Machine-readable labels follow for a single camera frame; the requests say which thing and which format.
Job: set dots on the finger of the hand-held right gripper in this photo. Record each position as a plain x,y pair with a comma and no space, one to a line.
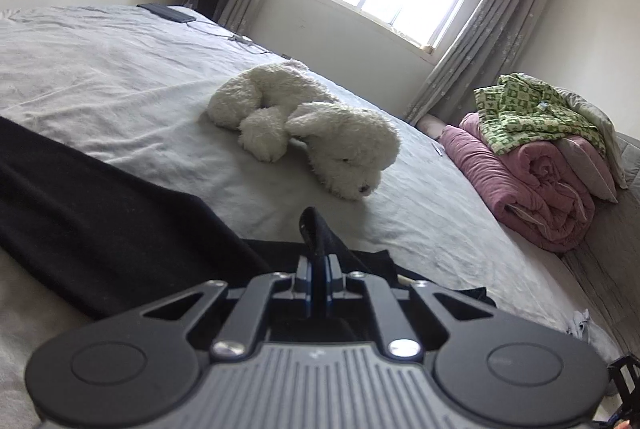
617,361

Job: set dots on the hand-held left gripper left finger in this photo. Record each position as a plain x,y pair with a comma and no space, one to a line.
306,281

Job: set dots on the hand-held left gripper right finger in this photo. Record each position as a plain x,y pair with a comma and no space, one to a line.
334,281

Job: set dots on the beige shirt with black sleeves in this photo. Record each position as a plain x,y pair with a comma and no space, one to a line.
100,219

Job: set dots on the grey quilted headboard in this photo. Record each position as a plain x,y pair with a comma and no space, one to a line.
610,259

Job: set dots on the white plush dog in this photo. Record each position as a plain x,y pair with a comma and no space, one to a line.
320,134

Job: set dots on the pale pink bolster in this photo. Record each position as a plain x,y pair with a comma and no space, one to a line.
432,126

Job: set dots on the pink folded quilt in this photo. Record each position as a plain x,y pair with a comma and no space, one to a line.
530,189

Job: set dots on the pink and grey pillow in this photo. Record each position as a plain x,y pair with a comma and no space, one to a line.
590,169

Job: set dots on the pale grey folded quilt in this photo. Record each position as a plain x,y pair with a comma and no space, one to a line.
595,114

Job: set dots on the green patterned blanket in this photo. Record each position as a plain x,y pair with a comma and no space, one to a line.
525,109

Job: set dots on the black tablet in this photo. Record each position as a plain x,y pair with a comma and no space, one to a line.
167,12

